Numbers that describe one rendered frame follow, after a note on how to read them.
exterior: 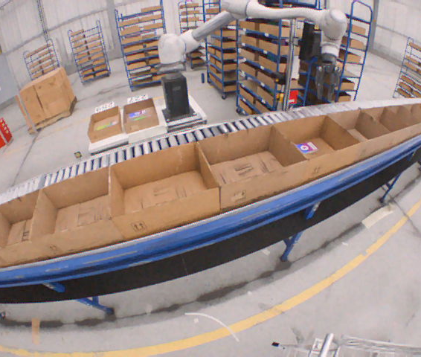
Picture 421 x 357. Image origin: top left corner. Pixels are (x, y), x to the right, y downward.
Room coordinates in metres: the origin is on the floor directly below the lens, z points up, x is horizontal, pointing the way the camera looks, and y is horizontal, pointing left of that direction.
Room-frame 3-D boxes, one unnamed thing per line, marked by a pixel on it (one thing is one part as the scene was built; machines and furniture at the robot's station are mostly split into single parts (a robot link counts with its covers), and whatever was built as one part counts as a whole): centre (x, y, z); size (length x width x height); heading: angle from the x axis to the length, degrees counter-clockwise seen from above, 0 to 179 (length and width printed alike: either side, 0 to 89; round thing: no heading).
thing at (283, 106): (1.57, -0.69, 1.11); 0.12 x 0.05 x 0.88; 106
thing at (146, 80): (4.71, 1.20, 0.98); 0.98 x 0.49 x 1.96; 103
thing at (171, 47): (1.63, 0.23, 1.33); 0.18 x 0.16 x 0.22; 144
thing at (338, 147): (0.77, -0.55, 0.96); 0.39 x 0.29 x 0.17; 106
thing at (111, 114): (1.53, 0.88, 0.80); 0.38 x 0.28 x 0.10; 19
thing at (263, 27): (2.29, -0.86, 1.39); 0.40 x 0.30 x 0.10; 15
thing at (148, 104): (1.58, 0.56, 0.80); 0.38 x 0.28 x 0.10; 16
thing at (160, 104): (1.64, 0.55, 0.74); 1.00 x 0.58 x 0.03; 107
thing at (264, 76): (2.29, -0.86, 0.79); 0.40 x 0.30 x 0.10; 17
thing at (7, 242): (0.34, 0.95, 0.96); 0.39 x 0.29 x 0.17; 106
